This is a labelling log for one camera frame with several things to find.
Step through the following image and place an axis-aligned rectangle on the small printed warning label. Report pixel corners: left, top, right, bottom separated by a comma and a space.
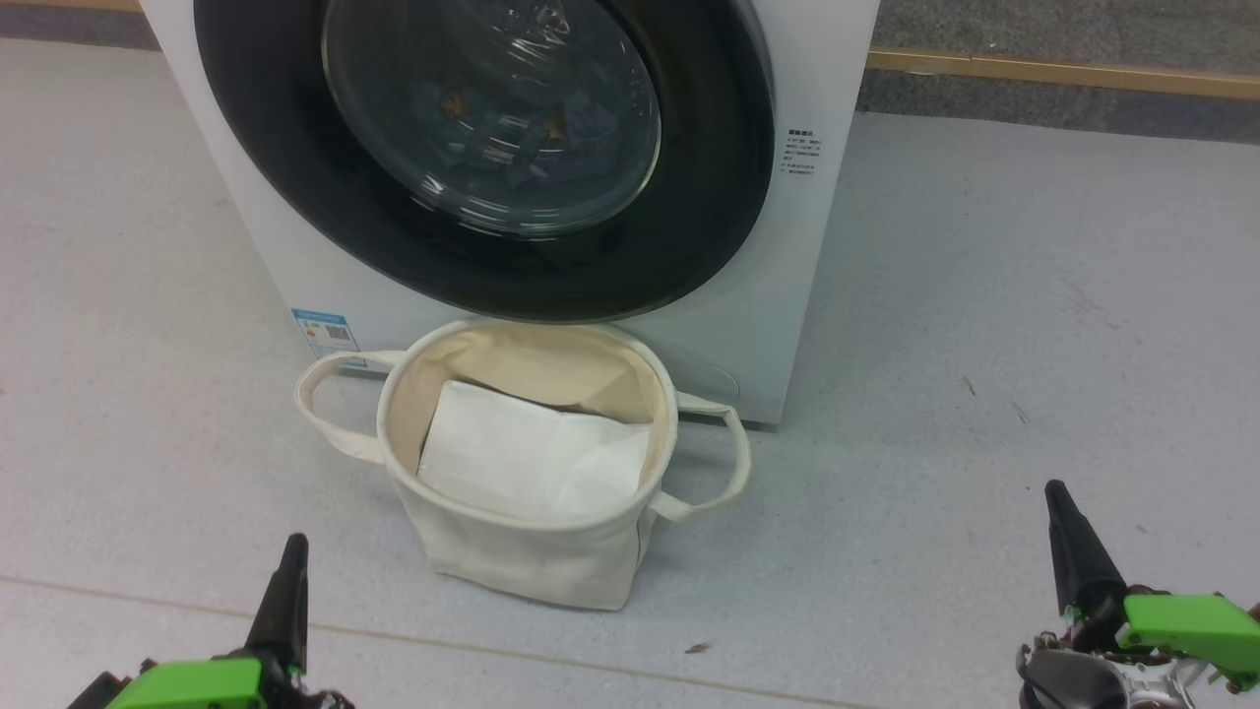
785, 128, 826, 178

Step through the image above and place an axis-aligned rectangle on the white cloth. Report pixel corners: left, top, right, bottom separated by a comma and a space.
416, 379, 654, 525

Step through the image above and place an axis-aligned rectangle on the white front-load washing machine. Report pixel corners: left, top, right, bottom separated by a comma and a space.
138, 0, 880, 426

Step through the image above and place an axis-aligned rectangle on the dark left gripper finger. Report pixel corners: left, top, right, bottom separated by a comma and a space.
244, 534, 310, 678

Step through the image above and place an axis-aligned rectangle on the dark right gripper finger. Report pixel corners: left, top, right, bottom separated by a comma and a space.
1043, 480, 1130, 619

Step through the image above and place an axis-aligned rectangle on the blue bear-print garment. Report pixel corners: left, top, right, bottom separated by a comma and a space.
413, 79, 651, 198

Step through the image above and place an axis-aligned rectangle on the cream canvas laundry basket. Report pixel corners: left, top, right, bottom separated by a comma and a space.
293, 317, 752, 612

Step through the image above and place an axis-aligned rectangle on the blue energy label sticker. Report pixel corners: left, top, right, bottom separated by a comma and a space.
290, 308, 367, 370

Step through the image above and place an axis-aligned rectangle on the black round glass washer door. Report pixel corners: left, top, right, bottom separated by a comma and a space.
193, 0, 777, 324

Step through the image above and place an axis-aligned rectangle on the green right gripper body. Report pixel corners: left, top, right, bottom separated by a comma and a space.
1117, 591, 1260, 690

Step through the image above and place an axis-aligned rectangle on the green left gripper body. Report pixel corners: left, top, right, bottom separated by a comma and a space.
106, 658, 267, 709

